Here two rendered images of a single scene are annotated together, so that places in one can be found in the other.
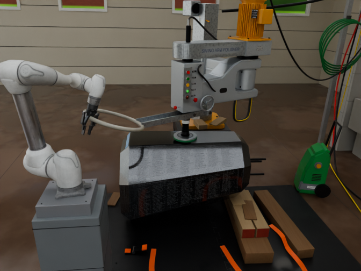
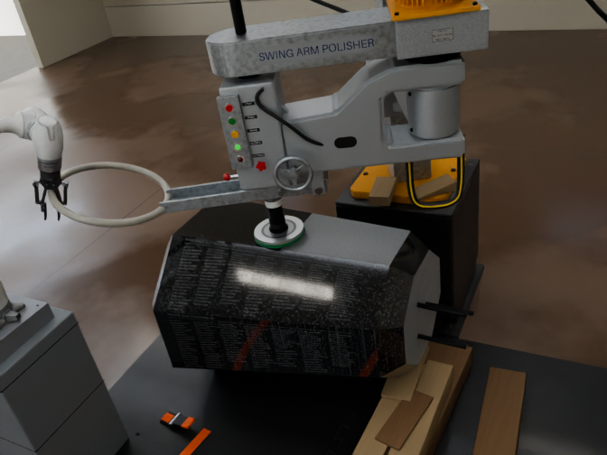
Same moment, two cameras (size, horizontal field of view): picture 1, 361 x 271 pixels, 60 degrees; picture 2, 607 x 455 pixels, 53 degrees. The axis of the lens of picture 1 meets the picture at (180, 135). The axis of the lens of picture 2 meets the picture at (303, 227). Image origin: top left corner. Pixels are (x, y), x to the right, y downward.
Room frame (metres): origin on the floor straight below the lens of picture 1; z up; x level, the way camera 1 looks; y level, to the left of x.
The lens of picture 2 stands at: (1.00, -1.48, 2.25)
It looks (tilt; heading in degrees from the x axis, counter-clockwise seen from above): 32 degrees down; 38
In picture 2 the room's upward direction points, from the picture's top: 9 degrees counter-clockwise
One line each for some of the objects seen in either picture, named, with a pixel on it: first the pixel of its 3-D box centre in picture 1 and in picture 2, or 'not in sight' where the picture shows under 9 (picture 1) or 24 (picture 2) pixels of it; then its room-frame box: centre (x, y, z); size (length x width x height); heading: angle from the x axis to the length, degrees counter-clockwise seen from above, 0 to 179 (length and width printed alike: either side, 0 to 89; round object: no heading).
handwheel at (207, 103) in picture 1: (205, 102); (294, 170); (2.61, -0.21, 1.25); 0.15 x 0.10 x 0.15; 121
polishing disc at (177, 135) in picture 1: (185, 135); (278, 229); (2.65, -0.04, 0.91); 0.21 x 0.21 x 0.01
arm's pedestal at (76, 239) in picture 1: (78, 248); (38, 402); (1.74, 0.71, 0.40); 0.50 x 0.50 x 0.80; 7
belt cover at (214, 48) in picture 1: (221, 50); (342, 42); (2.83, -0.34, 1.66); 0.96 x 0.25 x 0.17; 121
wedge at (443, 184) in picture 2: (217, 121); (433, 186); (3.37, -0.43, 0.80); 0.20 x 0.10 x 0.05; 137
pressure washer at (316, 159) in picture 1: (316, 157); not in sight; (3.25, -1.58, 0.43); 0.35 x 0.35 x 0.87; 83
